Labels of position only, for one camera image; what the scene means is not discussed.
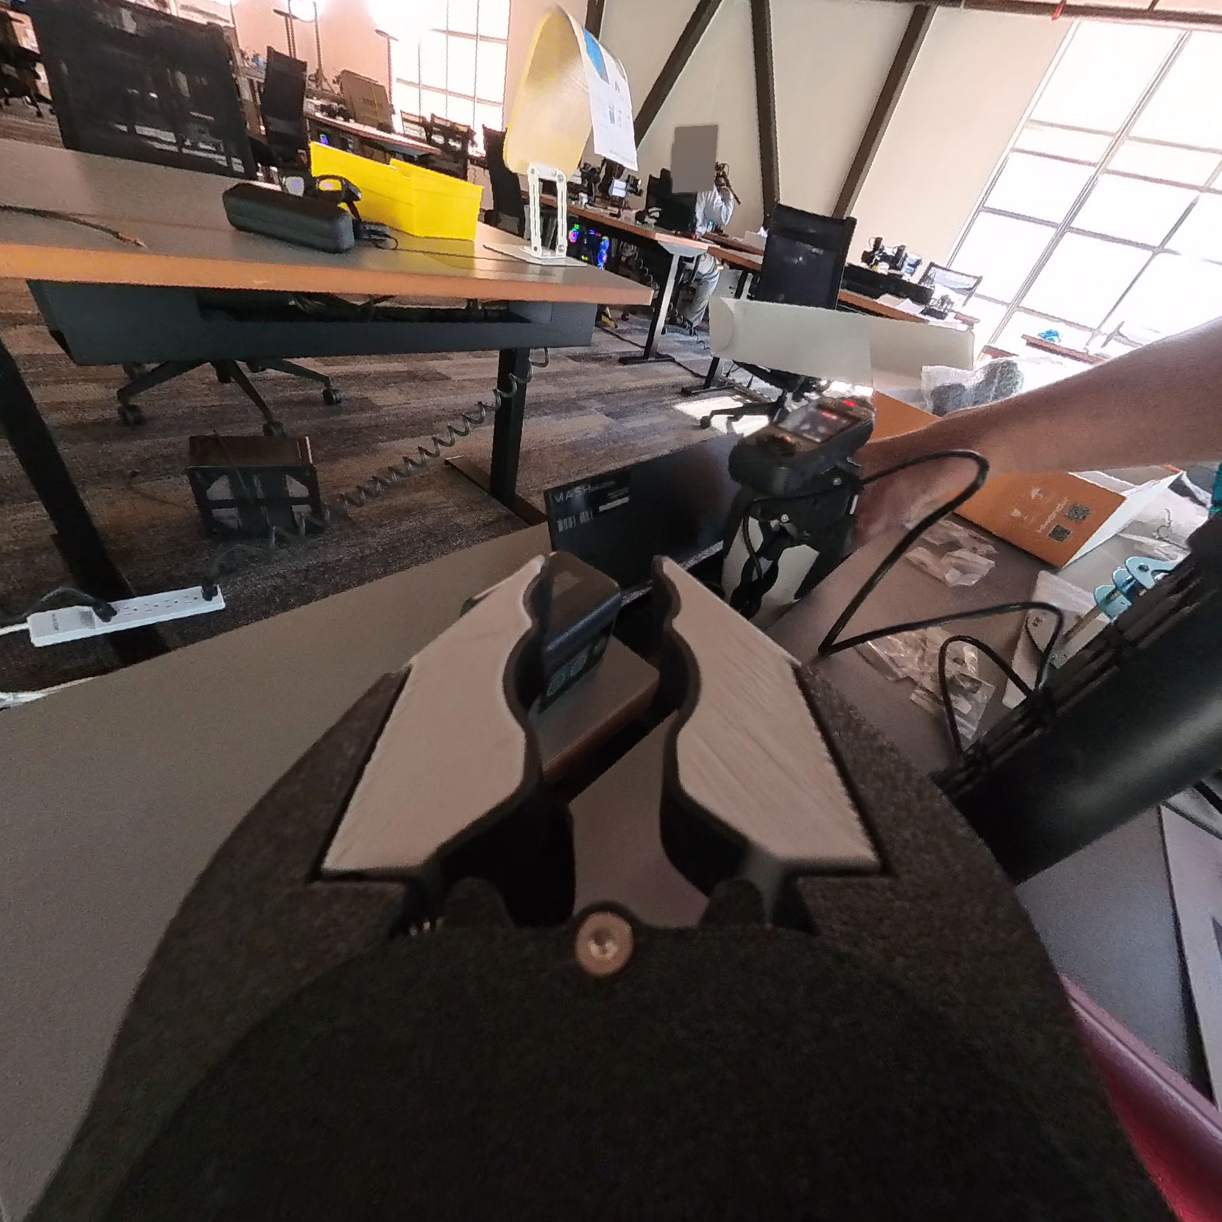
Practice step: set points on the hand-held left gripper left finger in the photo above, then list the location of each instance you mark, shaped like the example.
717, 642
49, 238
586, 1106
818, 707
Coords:
429, 763

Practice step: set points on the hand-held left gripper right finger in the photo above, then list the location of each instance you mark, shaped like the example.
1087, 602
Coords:
773, 754

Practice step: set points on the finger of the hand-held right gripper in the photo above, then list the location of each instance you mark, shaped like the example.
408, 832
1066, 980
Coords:
736, 573
797, 577

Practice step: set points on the cardboard box with foam insert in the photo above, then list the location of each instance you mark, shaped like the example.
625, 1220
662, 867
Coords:
1031, 495

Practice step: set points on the blue toy robot arm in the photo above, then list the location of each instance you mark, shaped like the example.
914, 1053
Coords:
1131, 581

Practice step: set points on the person's right forearm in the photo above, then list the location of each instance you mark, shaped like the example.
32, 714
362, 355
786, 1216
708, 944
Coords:
1098, 410

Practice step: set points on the wood-edged desk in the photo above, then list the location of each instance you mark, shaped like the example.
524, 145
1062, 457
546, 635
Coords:
687, 243
144, 210

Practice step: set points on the grey desk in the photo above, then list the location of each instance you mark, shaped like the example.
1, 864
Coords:
144, 811

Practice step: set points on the person's right hand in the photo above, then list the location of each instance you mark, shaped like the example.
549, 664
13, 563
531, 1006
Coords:
897, 477

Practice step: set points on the black box with label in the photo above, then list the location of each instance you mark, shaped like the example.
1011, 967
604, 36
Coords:
649, 515

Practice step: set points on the small clear parts bag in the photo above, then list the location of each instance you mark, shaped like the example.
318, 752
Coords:
897, 659
955, 553

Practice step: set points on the bubble wrap parts bag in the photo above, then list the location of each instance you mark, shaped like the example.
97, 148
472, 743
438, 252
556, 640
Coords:
974, 387

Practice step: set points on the black office chair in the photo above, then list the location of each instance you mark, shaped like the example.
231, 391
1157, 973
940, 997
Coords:
144, 76
807, 257
286, 96

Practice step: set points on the dark grey cylinder bottle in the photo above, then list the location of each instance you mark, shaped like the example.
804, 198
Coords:
1098, 745

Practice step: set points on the white stand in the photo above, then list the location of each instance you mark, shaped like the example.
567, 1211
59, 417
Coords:
539, 249

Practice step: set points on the white power strip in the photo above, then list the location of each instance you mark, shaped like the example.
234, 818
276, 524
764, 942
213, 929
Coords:
124, 615

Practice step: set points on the black crate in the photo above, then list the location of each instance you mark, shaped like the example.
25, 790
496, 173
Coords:
206, 495

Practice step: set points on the hanging printed poster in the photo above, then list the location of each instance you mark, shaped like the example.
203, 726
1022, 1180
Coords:
611, 104

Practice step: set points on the cream curved board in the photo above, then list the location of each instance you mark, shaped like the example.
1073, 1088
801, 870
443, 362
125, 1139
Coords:
549, 96

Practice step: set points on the yellow bin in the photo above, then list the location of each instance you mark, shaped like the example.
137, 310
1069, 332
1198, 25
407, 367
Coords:
429, 205

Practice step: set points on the red cylinder bottle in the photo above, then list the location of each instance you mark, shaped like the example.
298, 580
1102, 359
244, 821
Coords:
1174, 1146

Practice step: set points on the black device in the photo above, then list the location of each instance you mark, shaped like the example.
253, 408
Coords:
286, 219

